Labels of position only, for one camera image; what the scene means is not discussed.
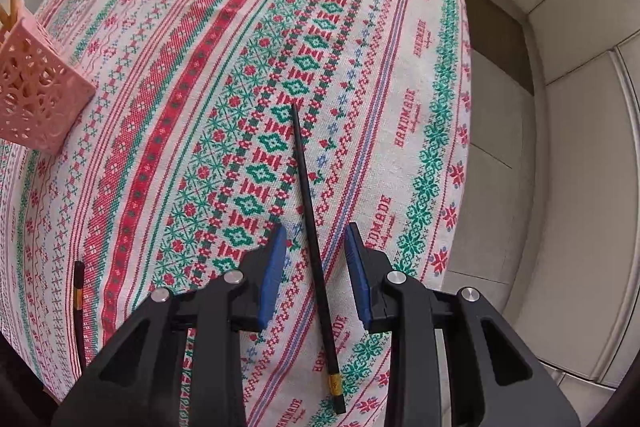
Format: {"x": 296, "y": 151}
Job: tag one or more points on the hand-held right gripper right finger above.
{"x": 357, "y": 277}

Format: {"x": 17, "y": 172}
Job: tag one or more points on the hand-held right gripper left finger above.
{"x": 272, "y": 277}

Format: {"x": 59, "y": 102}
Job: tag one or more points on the black chopstick with gold band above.
{"x": 79, "y": 327}
{"x": 310, "y": 217}

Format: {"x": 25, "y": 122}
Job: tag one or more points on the pink perforated chopstick holder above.
{"x": 35, "y": 92}

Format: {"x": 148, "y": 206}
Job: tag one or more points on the patterned woven tablecloth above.
{"x": 200, "y": 57}

